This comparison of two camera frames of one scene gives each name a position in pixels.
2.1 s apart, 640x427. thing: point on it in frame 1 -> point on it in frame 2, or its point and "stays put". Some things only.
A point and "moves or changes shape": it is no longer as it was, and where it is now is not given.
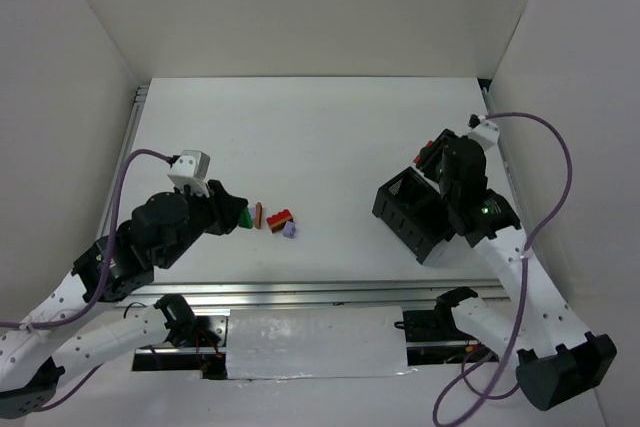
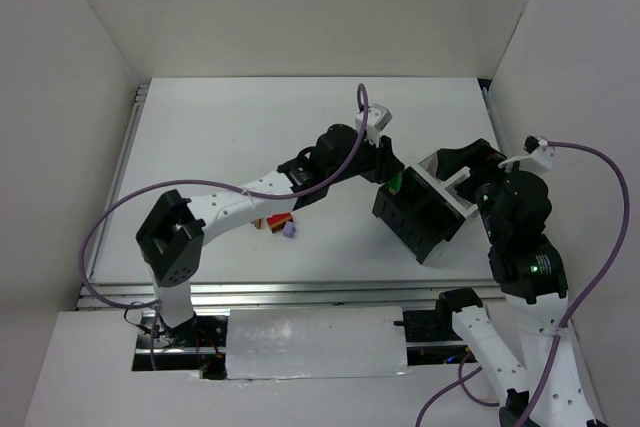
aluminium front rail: x=302 y=294 stays put
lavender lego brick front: x=289 y=229 stays put
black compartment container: x=414 y=212 stays put
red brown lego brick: x=277 y=221 stays put
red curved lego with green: x=246 y=219 moves or changes shape
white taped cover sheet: x=301 y=343 stays put
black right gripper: x=435 y=162 -> x=476 y=167
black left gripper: x=220 y=209 -> x=385 y=161
